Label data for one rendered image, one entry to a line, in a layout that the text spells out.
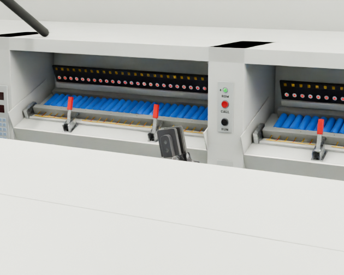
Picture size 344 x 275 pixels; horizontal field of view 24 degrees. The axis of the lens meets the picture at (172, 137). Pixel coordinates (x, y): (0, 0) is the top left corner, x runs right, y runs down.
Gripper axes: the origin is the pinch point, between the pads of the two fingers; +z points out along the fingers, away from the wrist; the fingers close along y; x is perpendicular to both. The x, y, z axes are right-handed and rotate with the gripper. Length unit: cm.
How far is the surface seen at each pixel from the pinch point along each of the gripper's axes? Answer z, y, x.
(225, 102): -1, 68, -27
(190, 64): 9, 88, -47
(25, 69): 17, 72, -91
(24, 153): 7, -51, 19
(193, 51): 13, 69, -34
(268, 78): 2, 85, -23
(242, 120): -6, 69, -24
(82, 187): 5, -57, 29
